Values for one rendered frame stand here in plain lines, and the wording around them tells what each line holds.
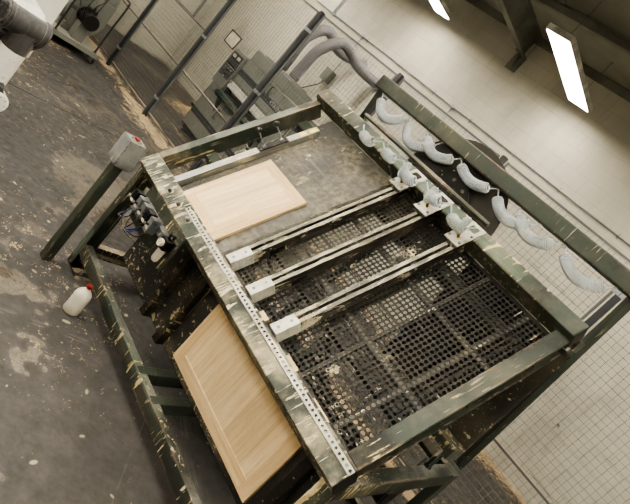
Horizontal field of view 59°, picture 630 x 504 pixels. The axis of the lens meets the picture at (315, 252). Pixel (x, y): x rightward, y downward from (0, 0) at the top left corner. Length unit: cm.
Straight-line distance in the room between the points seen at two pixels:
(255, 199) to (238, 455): 134
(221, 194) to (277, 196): 32
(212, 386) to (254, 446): 41
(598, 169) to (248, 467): 596
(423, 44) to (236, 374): 715
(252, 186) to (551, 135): 534
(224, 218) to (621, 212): 538
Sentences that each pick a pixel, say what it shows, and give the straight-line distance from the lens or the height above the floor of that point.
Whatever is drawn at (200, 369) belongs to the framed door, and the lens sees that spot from 303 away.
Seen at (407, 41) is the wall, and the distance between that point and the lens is 936.
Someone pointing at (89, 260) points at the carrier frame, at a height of 16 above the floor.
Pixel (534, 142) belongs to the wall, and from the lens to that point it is 791.
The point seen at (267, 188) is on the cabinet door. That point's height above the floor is 122.
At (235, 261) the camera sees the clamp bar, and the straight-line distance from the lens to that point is 276.
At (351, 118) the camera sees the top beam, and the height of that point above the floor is 183.
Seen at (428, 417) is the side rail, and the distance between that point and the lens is 234.
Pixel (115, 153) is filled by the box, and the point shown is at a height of 81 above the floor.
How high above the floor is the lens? 184
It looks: 13 degrees down
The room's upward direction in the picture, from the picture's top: 43 degrees clockwise
